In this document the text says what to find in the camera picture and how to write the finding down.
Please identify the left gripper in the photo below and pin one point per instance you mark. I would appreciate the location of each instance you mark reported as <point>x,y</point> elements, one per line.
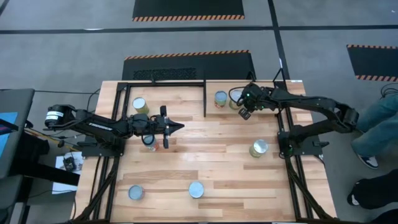
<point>149,124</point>

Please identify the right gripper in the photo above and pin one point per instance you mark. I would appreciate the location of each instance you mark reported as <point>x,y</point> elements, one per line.
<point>255,98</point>

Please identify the green strawberry can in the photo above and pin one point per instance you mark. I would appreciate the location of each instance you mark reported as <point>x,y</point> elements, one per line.
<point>220,97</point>

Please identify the green pears can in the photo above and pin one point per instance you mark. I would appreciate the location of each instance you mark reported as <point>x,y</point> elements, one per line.
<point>260,146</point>
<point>139,103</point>

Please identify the small blue pink can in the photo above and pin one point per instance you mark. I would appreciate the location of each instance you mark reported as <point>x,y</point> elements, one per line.
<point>136,192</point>

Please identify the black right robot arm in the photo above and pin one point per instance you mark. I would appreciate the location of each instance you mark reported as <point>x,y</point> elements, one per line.
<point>311,104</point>

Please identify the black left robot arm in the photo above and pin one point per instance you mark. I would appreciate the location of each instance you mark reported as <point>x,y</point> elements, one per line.
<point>102,126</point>

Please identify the mixed fruit can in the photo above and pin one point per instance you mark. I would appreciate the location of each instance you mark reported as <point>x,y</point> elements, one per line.
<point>152,144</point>

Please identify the striped black floor mat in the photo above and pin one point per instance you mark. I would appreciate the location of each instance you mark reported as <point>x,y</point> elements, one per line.
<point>186,7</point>
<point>217,67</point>
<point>376,60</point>

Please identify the small black device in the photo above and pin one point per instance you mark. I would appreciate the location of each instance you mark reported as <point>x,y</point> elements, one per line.
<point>69,164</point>

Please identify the person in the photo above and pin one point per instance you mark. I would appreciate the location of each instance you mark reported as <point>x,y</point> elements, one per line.
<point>379,124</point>
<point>373,193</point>

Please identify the white paper sheet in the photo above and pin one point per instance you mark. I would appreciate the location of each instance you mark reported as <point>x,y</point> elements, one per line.
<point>60,186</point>

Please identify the black monitor stand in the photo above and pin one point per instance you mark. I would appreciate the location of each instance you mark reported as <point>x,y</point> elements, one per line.
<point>46,174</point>

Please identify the grey monitor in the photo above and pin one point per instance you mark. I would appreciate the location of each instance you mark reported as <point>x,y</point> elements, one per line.
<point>18,102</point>

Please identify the black aluminium table frame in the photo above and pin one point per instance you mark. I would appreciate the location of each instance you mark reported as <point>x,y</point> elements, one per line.
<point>171,84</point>

